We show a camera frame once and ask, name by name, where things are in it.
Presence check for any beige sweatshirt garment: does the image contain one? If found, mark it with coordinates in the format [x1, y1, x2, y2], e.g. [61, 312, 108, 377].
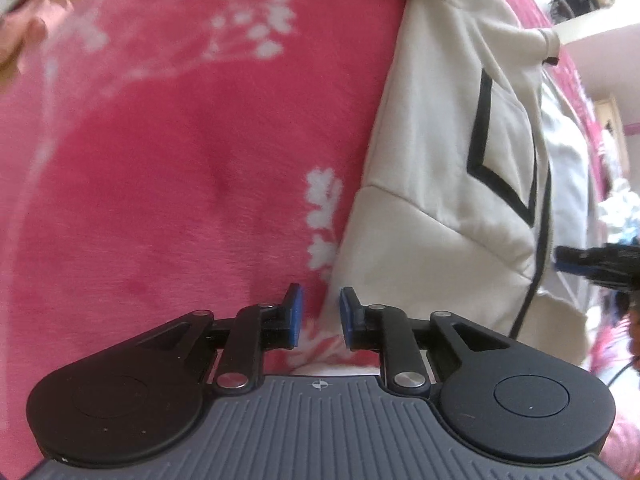
[319, 0, 590, 365]

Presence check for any cream wooden nightstand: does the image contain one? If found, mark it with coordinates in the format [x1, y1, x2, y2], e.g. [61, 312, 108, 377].
[594, 94, 630, 177]

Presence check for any pink floral bed blanket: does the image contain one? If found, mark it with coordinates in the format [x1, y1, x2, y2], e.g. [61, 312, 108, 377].
[1, 0, 582, 479]

